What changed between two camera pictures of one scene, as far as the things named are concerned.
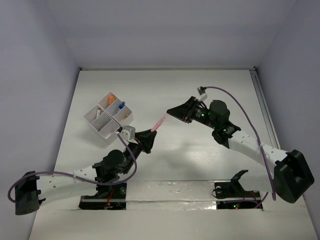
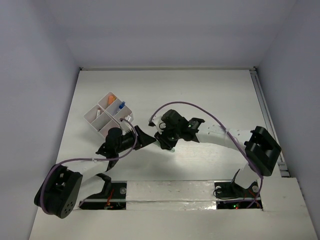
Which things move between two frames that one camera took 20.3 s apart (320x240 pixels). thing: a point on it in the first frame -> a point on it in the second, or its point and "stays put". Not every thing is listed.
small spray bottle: x=122 y=105 stays put
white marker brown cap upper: x=99 y=109 stays put
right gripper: x=185 y=111 -> x=165 y=144
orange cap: x=111 y=99 stays put
